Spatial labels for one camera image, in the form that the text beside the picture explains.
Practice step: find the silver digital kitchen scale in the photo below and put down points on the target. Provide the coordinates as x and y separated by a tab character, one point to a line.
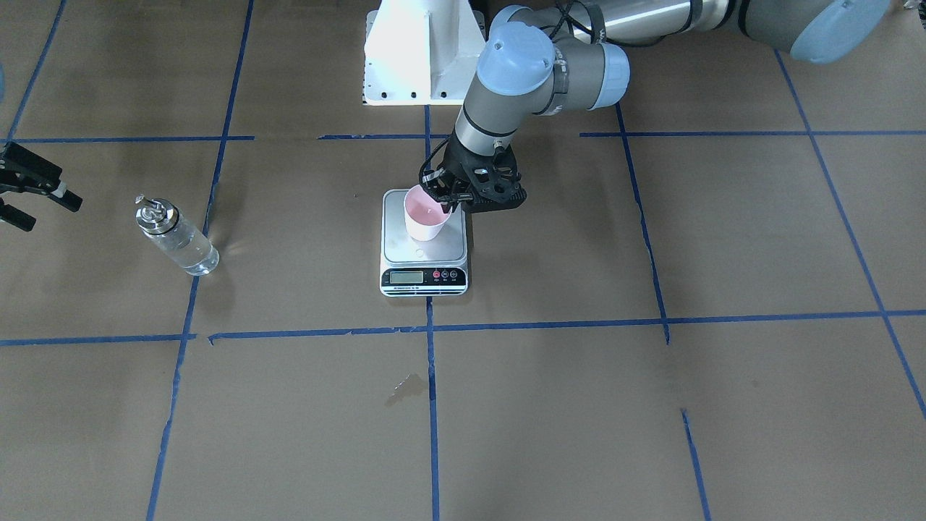
411	268

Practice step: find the pink plastic cup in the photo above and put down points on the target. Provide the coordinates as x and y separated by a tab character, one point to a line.
424	217

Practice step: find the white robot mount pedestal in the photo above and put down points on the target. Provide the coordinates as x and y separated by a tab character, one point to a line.
421	52

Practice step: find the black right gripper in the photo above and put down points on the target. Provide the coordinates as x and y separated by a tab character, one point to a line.
22	171

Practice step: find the clear glass sauce bottle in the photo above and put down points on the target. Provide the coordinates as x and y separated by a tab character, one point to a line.
165	226

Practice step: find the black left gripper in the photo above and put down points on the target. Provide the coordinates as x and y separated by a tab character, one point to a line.
456	161

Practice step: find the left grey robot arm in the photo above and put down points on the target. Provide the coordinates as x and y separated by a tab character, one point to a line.
573	56

